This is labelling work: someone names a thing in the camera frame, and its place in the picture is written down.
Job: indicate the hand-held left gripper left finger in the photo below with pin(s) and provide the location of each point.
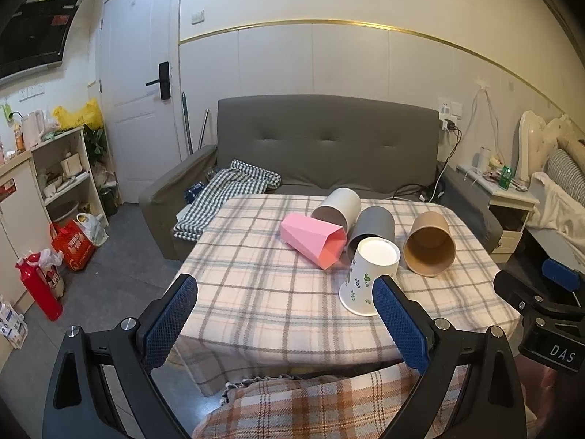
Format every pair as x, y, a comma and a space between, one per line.
168, 322

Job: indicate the light grey cup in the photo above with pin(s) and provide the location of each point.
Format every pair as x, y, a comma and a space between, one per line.
340, 208

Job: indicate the white headboard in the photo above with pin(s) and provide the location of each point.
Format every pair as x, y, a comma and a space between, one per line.
544, 144

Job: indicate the plaid tablecloth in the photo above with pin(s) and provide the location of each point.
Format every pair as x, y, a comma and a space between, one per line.
274, 302

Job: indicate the striped grey pillow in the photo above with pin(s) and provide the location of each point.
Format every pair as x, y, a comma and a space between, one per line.
566, 164

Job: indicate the white floral paper cup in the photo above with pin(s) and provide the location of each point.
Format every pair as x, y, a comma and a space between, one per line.
363, 279

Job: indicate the grey basin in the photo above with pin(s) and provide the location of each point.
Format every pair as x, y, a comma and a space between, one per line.
63, 210

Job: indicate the black range hood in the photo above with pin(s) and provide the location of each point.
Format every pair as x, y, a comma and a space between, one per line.
32, 32

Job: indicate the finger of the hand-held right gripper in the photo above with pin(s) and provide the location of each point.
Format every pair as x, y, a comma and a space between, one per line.
558, 272
516, 290

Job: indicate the white tumbler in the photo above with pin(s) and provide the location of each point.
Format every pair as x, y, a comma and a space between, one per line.
483, 158

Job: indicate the red fire extinguisher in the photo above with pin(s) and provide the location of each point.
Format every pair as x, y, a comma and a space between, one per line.
39, 286

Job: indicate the white kitchen cabinet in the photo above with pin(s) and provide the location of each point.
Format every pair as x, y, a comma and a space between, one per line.
16, 233

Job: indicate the white plastic bag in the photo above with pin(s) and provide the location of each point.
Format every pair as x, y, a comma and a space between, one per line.
93, 228

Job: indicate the orange plaid blanket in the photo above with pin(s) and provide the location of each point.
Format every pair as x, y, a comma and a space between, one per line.
297, 409

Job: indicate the green leafy vegetables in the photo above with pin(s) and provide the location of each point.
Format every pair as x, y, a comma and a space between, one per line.
98, 141

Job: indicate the white wall socket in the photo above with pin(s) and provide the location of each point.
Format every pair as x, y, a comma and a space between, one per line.
450, 107

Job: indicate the green bottle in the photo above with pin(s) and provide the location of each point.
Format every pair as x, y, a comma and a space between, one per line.
505, 177

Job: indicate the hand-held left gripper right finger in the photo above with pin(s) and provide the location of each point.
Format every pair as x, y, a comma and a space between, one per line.
402, 329

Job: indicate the white door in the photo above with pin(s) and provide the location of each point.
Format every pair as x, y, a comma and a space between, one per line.
137, 87

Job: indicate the green mop stick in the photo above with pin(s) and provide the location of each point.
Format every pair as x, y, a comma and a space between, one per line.
186, 123

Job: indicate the white electric kettle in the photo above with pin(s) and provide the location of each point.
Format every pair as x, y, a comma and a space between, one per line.
33, 129

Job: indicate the white carton pack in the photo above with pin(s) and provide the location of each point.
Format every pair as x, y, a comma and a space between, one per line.
10, 324

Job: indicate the grey sofa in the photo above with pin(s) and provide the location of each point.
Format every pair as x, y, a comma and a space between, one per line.
320, 146

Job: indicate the pink faceted cup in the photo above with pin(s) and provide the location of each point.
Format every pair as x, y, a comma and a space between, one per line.
315, 240

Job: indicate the brown paper cup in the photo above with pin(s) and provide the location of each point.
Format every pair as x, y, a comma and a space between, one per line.
429, 247

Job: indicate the red paper bag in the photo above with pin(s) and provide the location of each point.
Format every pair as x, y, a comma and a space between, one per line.
73, 244

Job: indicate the dark grey cup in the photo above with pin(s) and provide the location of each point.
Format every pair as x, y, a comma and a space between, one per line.
372, 227

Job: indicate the metal stick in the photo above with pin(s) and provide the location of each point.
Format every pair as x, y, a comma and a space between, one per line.
204, 129

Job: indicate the white nightstand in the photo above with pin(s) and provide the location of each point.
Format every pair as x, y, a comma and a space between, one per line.
507, 208

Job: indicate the white open shelf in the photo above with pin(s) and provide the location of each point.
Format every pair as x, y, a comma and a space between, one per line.
68, 173

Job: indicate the blue packet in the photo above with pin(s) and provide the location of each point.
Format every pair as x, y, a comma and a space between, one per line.
194, 190

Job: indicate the orange bottle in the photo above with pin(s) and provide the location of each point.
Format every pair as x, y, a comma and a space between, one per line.
18, 138

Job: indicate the green checked cloth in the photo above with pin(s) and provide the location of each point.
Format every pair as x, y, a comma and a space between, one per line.
219, 196

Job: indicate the yellow plastic bag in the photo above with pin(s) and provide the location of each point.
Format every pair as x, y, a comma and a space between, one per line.
80, 114

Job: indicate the white bedding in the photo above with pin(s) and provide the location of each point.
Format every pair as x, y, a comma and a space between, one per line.
555, 206

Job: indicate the white light switch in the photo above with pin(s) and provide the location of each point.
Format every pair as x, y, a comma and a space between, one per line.
197, 17

